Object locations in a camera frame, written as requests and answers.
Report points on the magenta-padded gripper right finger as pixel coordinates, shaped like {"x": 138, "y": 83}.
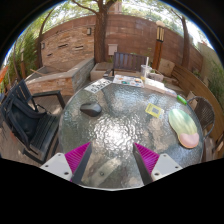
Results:
{"x": 165, "y": 165}

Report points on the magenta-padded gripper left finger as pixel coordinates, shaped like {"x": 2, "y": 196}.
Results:
{"x": 56, "y": 164}

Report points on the dark grey computer mouse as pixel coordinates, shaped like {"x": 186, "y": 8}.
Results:
{"x": 90, "y": 108}

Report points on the green mouse pad, pink rest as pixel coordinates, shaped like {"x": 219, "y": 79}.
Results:
{"x": 181, "y": 126}

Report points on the black slatted chair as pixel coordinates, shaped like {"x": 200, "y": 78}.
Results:
{"x": 23, "y": 123}

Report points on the yellow square card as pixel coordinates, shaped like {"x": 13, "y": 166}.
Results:
{"x": 154, "y": 110}

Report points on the dark wicker chair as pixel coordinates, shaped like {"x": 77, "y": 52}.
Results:
{"x": 203, "y": 113}

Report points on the green packet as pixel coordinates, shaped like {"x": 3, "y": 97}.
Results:
{"x": 182, "y": 99}

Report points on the small white flat box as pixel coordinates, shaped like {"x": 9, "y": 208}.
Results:
{"x": 170, "y": 92}

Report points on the white book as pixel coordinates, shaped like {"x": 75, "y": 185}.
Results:
{"x": 154, "y": 85}

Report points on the stone raised planter bed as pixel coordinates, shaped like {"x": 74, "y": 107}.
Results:
{"x": 63, "y": 81}

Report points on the curved wooden slat fence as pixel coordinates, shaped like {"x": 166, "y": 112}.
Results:
{"x": 196, "y": 86}

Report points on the white number plate sign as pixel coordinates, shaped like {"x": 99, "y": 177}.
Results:
{"x": 97, "y": 85}

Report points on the concrete planter with plants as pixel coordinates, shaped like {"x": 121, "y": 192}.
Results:
{"x": 156, "y": 76}

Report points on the clear plastic cup with straw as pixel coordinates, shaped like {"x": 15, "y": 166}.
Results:
{"x": 145, "y": 70}

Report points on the beige stone slab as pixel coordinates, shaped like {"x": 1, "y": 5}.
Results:
{"x": 166, "y": 66}

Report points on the dark wooden slatted chair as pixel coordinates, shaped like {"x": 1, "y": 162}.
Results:
{"x": 128, "y": 61}

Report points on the slim tree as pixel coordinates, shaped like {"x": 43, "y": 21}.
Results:
{"x": 186, "y": 43}

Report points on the large tree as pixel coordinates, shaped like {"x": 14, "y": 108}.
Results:
{"x": 100, "y": 36}

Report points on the black wall light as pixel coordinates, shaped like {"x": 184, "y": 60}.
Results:
{"x": 88, "y": 31}
{"x": 42, "y": 45}

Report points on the wooden garden lamp post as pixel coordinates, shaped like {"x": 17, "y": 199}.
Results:
{"x": 158, "y": 43}

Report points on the grey wall box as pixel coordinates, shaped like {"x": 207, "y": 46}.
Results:
{"x": 112, "y": 49}

